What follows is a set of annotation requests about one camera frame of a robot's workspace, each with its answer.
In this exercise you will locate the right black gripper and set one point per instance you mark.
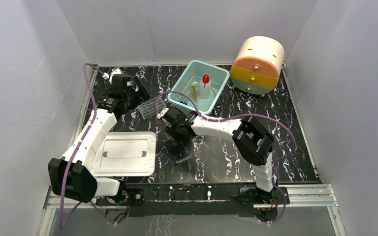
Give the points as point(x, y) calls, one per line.
point(170, 131)

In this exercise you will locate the red-cap wash bottle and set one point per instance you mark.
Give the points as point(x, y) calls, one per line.
point(205, 87)

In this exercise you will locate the clear test tube rack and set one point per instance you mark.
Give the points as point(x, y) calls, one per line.
point(151, 107)

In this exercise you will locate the aluminium frame rail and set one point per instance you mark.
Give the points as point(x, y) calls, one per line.
point(300, 195)

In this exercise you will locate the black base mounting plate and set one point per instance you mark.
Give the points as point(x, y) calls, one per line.
point(189, 198)

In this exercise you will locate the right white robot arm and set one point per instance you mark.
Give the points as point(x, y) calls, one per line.
point(253, 141)

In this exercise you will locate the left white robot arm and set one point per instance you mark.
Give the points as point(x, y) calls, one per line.
point(70, 175)

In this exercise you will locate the round orange yellow drawer cabinet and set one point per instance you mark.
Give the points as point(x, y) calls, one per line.
point(257, 67)

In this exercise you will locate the blue-cap test tube lower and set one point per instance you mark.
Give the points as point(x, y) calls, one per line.
point(182, 160)

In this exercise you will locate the brown test tube brush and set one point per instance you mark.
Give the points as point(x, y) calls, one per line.
point(194, 92)

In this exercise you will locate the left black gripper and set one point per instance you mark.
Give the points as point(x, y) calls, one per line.
point(138, 92)

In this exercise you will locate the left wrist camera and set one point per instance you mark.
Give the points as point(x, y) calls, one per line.
point(115, 71)

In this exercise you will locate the tan rubber tubing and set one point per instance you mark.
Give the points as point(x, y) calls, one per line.
point(213, 92)

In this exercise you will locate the light teal plastic bin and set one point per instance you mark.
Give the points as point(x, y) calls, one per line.
point(191, 75)

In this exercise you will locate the white bin lid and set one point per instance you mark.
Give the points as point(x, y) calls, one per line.
point(126, 154)

